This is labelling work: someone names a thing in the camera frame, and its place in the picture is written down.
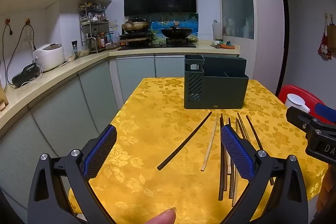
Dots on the black wok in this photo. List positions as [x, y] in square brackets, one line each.
[176, 33]

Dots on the person's right hand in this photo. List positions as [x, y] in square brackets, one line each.
[329, 187]

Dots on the dark green utensil holder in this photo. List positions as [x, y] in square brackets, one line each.
[218, 92]

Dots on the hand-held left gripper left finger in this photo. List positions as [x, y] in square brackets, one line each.
[101, 150]

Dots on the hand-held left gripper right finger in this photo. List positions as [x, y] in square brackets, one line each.
[237, 153]

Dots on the black chopstick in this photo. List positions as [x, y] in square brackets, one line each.
[183, 141]

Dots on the black grill pan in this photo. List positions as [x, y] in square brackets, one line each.
[135, 37]

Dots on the brown hanging bag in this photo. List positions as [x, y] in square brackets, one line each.
[332, 37]

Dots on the black gas cooktop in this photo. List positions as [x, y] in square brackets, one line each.
[157, 47]

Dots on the pale green base cabinets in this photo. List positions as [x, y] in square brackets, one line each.
[65, 98]

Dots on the brown wooden chopstick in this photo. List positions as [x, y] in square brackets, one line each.
[231, 187]
[242, 125]

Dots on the white plastic bottle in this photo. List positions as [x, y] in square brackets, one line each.
[292, 100]

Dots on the metal spice rack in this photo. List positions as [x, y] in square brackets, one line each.
[92, 16]

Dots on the light bamboo chopstick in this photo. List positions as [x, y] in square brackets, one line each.
[209, 142]

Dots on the red plastic stool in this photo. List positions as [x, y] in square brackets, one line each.
[294, 90]

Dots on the white rice cooker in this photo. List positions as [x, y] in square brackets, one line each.
[50, 56]

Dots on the wooden cutting board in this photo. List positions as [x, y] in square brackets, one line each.
[2, 98]

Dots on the pepper grinder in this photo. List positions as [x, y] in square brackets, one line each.
[75, 50]

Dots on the red hanging pot holder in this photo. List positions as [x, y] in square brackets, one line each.
[325, 47]

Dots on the orange kitchen cloth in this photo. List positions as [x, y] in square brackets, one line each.
[227, 46]

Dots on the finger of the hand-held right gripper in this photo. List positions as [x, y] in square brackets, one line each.
[326, 111]
[296, 115]

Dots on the paper towel roll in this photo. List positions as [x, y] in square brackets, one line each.
[216, 29]

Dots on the black countertop appliance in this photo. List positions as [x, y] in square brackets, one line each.
[25, 74]

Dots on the dark sauce bottle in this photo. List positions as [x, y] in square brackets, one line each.
[102, 42]

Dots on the golden wok with lid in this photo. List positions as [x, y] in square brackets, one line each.
[135, 25]

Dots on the blue scenic tile panel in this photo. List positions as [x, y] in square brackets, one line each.
[162, 26]

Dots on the yellow floral tablecloth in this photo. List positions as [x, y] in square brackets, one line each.
[162, 113]

